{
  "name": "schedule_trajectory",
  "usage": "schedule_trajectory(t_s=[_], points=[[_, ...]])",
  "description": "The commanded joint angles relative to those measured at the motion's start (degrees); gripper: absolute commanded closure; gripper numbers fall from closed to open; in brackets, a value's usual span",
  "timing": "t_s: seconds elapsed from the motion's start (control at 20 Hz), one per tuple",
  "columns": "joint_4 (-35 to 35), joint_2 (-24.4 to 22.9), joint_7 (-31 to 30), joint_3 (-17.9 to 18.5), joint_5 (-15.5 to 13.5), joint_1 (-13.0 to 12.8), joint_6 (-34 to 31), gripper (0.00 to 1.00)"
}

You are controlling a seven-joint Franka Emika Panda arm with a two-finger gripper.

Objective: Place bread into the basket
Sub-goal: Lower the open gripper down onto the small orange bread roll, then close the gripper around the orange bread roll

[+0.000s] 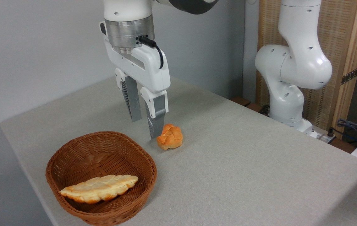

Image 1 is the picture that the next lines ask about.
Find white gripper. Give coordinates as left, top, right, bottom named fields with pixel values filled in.
left=104, top=36, right=171, bottom=140

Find round orange bread roll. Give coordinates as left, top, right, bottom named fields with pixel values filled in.
left=157, top=124, right=184, bottom=150

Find brown wicker basket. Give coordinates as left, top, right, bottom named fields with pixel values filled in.
left=45, top=131, right=158, bottom=226

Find long braided bread loaf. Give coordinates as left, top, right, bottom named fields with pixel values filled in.
left=60, top=175, right=139, bottom=205

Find black plug connector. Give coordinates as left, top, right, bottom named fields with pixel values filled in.
left=326, top=127, right=337, bottom=145

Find black screen hinge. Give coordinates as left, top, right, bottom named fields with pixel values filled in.
left=341, top=67, right=357, bottom=85

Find wooden woven folding screen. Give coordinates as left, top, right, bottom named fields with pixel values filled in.
left=255, top=0, right=357, bottom=140

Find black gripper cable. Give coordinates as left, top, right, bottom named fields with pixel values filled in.
left=138, top=35, right=164, bottom=70

